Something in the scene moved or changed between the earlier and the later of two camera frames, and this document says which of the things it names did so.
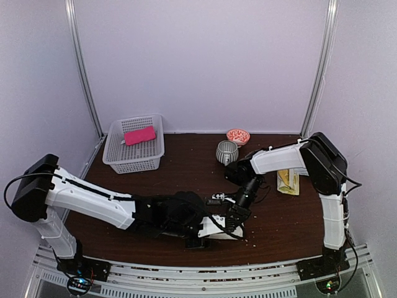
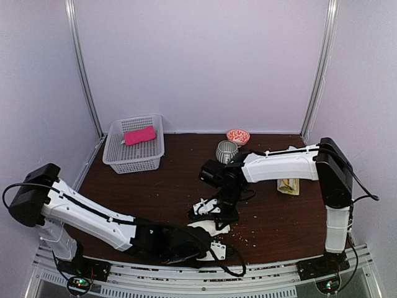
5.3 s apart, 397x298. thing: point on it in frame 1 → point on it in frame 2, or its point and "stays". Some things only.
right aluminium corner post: [325, 59] stays
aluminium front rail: [46, 280] stays
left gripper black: [190, 244] → [198, 266]
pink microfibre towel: [139, 135] stays
